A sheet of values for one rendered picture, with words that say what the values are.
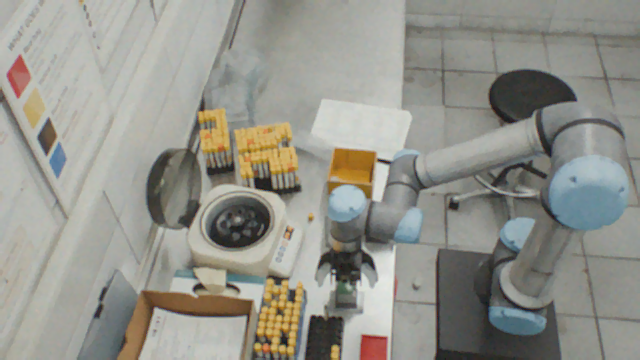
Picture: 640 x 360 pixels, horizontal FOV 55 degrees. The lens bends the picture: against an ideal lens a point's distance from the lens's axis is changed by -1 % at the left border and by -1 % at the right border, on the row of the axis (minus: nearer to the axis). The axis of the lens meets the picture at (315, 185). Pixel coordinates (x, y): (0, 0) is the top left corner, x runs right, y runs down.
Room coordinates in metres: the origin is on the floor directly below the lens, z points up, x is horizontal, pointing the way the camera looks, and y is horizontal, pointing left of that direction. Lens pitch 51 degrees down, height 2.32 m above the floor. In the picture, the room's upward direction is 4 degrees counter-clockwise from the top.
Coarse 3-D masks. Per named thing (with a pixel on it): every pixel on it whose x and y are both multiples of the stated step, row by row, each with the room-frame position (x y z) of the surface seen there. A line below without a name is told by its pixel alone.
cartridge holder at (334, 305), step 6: (330, 294) 0.80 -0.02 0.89; (336, 294) 0.79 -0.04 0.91; (360, 294) 0.80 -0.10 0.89; (330, 300) 0.79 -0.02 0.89; (336, 300) 0.77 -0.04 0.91; (360, 300) 0.78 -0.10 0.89; (330, 306) 0.77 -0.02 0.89; (336, 306) 0.76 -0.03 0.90; (342, 306) 0.76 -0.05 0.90; (348, 306) 0.76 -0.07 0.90; (354, 306) 0.76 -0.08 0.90; (360, 306) 0.76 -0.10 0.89
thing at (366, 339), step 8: (368, 336) 0.68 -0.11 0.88; (376, 336) 0.68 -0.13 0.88; (384, 336) 0.68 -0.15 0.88; (360, 344) 0.66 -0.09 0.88; (368, 344) 0.66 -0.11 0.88; (376, 344) 0.66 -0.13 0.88; (384, 344) 0.66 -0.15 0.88; (360, 352) 0.64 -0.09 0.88; (368, 352) 0.64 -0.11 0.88; (376, 352) 0.64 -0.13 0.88; (384, 352) 0.64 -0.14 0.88
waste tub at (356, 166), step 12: (336, 156) 1.25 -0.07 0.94; (348, 156) 1.24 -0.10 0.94; (360, 156) 1.23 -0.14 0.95; (372, 156) 1.22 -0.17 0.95; (336, 168) 1.24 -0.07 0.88; (348, 168) 1.24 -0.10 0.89; (360, 168) 1.23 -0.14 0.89; (372, 168) 1.22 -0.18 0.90; (348, 180) 1.19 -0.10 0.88; (360, 180) 1.19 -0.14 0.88; (372, 180) 1.11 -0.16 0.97; (372, 192) 1.10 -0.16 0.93
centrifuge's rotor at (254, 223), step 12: (216, 216) 1.02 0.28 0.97; (228, 216) 1.04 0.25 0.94; (240, 216) 1.00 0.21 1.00; (252, 216) 1.01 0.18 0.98; (264, 216) 1.02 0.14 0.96; (216, 228) 0.97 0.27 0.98; (228, 228) 0.98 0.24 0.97; (240, 228) 0.97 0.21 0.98; (252, 228) 0.97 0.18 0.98; (264, 228) 0.97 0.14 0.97; (216, 240) 0.94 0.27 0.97; (228, 240) 0.93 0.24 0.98; (240, 240) 0.93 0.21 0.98; (252, 240) 0.93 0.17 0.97
